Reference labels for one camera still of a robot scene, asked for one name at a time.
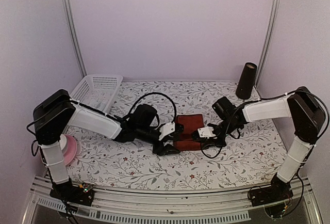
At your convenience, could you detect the dark red towel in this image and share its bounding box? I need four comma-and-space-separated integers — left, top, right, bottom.
173, 114, 204, 151

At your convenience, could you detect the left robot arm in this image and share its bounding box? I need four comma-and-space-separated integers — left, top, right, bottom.
26, 89, 182, 200

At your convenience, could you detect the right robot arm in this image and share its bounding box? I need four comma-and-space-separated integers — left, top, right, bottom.
198, 86, 329, 201

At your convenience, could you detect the floral tablecloth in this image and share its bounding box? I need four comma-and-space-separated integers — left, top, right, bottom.
66, 81, 287, 191

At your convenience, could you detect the black cylinder cup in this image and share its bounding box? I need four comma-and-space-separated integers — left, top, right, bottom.
236, 62, 257, 100

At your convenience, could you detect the white plastic basket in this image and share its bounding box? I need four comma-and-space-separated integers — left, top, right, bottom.
70, 74, 123, 113

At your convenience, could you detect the pink plate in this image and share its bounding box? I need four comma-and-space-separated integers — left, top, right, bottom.
63, 135, 78, 166

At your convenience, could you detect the white bowl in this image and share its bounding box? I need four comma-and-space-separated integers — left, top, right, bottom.
59, 134, 68, 154

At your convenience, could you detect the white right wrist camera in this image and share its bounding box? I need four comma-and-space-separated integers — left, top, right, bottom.
191, 126, 216, 140

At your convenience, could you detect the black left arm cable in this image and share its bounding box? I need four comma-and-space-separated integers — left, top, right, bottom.
127, 92, 177, 124

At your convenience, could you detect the front aluminium rail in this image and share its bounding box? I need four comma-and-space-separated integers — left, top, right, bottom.
22, 177, 325, 223

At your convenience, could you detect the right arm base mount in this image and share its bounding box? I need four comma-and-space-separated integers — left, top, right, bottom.
247, 175, 293, 206

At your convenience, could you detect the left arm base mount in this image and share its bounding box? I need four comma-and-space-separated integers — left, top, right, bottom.
49, 182, 95, 206

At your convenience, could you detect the right aluminium frame post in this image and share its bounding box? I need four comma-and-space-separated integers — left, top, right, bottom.
255, 0, 281, 88

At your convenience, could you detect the aluminium frame post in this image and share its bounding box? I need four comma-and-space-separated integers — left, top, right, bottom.
255, 0, 281, 88
62, 0, 87, 77

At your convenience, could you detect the left aluminium frame post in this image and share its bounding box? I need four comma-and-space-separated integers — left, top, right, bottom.
62, 0, 87, 77

